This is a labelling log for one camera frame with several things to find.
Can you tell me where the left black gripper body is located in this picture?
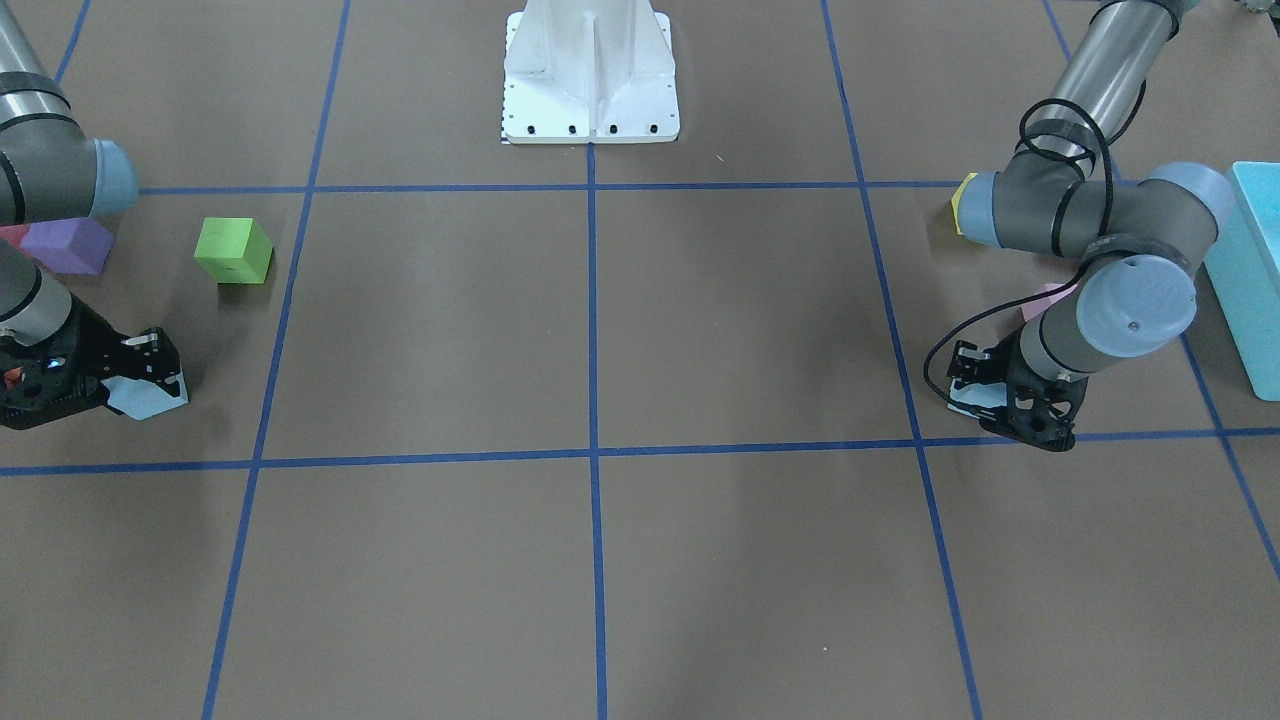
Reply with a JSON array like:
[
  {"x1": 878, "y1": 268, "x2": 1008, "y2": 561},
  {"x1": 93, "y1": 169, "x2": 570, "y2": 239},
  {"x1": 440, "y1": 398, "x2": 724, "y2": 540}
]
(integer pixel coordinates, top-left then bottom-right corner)
[{"x1": 1000, "y1": 331, "x2": 1088, "y2": 452}]

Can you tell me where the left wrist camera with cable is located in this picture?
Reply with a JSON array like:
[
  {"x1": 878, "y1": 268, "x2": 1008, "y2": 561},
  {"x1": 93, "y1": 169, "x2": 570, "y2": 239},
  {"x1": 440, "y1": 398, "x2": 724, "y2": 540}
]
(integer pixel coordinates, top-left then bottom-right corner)
[{"x1": 923, "y1": 97, "x2": 1147, "y2": 409}]

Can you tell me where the brown paper table mat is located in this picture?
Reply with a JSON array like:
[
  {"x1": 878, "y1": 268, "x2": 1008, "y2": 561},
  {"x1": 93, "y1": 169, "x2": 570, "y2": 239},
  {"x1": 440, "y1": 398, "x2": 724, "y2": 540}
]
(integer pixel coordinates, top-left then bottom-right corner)
[{"x1": 3, "y1": 1, "x2": 1277, "y2": 719}]

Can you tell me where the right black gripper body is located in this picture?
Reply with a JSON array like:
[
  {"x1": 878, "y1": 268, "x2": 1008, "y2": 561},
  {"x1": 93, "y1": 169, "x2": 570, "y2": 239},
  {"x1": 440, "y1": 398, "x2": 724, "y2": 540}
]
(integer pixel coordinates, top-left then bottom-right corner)
[{"x1": 1, "y1": 297, "x2": 122, "y2": 430}]

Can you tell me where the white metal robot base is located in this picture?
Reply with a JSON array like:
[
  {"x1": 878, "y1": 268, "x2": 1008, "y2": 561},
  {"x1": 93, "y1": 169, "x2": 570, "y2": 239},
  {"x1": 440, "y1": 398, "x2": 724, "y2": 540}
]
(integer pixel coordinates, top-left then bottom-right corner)
[{"x1": 500, "y1": 1, "x2": 681, "y2": 145}]

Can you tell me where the pink foam block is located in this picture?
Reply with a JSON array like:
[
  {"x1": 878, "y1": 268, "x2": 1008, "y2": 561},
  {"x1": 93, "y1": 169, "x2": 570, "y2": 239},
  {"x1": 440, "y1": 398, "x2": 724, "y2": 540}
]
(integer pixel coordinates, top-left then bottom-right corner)
[{"x1": 1020, "y1": 283, "x2": 1074, "y2": 322}]

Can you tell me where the yellow foam block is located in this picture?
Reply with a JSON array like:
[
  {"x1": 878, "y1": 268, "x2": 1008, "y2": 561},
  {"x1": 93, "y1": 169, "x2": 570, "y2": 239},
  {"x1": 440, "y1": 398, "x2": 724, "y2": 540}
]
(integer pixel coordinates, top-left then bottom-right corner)
[{"x1": 950, "y1": 172, "x2": 978, "y2": 236}]

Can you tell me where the green foam block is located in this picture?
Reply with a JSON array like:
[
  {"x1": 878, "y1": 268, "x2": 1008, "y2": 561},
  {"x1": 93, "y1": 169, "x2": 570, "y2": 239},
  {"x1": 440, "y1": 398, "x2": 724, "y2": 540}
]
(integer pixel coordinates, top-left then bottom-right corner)
[{"x1": 193, "y1": 217, "x2": 275, "y2": 284}]

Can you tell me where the light blue block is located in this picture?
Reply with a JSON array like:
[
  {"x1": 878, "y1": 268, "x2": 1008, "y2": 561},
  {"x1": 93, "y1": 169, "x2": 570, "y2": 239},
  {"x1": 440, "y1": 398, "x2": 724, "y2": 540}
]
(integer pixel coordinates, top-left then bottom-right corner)
[
  {"x1": 947, "y1": 380, "x2": 1007, "y2": 418},
  {"x1": 102, "y1": 372, "x2": 189, "y2": 421}
]

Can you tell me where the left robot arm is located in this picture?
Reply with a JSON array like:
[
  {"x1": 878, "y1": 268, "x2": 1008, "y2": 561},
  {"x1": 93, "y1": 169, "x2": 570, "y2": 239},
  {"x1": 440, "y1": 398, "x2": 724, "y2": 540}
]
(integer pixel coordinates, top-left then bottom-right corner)
[{"x1": 942, "y1": 1, "x2": 1234, "y2": 452}]

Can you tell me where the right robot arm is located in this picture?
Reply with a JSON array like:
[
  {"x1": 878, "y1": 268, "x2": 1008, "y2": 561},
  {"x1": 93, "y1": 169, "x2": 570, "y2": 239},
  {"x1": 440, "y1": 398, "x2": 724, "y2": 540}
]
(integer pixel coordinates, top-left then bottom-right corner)
[{"x1": 1, "y1": 6, "x2": 138, "y2": 430}]

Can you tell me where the turquoise foam box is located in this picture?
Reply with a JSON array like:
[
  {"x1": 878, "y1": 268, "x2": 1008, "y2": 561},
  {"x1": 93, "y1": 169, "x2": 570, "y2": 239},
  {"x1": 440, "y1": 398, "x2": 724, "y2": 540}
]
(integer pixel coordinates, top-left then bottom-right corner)
[{"x1": 1206, "y1": 161, "x2": 1279, "y2": 402}]

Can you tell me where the purple block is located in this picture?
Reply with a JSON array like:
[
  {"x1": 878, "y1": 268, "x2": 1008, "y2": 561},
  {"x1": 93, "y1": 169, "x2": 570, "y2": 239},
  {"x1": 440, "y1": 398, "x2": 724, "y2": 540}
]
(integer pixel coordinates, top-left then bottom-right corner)
[{"x1": 20, "y1": 218, "x2": 115, "y2": 275}]

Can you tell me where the maroon block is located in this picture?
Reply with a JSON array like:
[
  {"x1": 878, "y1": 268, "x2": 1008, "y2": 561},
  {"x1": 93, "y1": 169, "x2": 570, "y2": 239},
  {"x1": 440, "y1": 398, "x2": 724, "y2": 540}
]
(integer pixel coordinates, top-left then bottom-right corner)
[{"x1": 0, "y1": 224, "x2": 29, "y2": 249}]

